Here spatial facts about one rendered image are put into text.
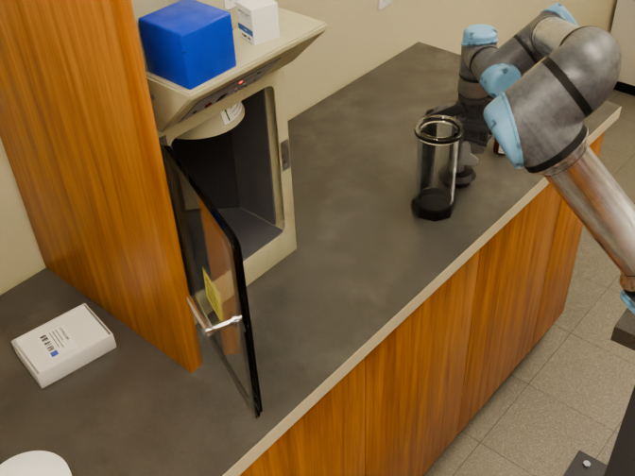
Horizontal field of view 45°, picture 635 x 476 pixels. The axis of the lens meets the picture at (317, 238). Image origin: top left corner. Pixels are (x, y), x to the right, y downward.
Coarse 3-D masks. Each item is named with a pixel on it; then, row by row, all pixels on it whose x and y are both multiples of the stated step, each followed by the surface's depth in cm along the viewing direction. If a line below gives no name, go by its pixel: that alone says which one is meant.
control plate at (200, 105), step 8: (272, 64) 132; (256, 72) 128; (264, 72) 133; (240, 80) 126; (248, 80) 131; (224, 88) 123; (232, 88) 128; (240, 88) 133; (208, 96) 121; (216, 96) 126; (200, 104) 123; (192, 112) 126
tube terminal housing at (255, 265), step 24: (144, 0) 116; (168, 0) 119; (216, 0) 127; (240, 96) 140; (192, 120) 133; (168, 144) 131; (288, 144) 157; (288, 168) 160; (288, 192) 164; (288, 216) 167; (288, 240) 171; (264, 264) 167
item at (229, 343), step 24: (168, 168) 129; (192, 192) 118; (192, 216) 124; (216, 216) 111; (192, 240) 131; (216, 240) 114; (192, 264) 138; (216, 264) 119; (192, 288) 146; (216, 288) 125; (240, 288) 112; (240, 312) 115; (216, 336) 139; (240, 336) 121; (240, 360) 127; (240, 384) 134
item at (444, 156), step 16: (416, 128) 170; (432, 128) 175; (448, 128) 174; (432, 144) 168; (448, 144) 168; (432, 160) 171; (448, 160) 171; (416, 176) 178; (432, 176) 173; (448, 176) 174; (416, 192) 180; (432, 192) 176; (448, 192) 177; (432, 208) 179
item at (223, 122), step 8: (240, 104) 147; (224, 112) 142; (232, 112) 144; (240, 112) 146; (208, 120) 141; (216, 120) 142; (224, 120) 142; (232, 120) 144; (240, 120) 146; (192, 128) 141; (200, 128) 141; (208, 128) 141; (216, 128) 142; (224, 128) 143; (184, 136) 141; (192, 136) 141; (200, 136) 141; (208, 136) 142
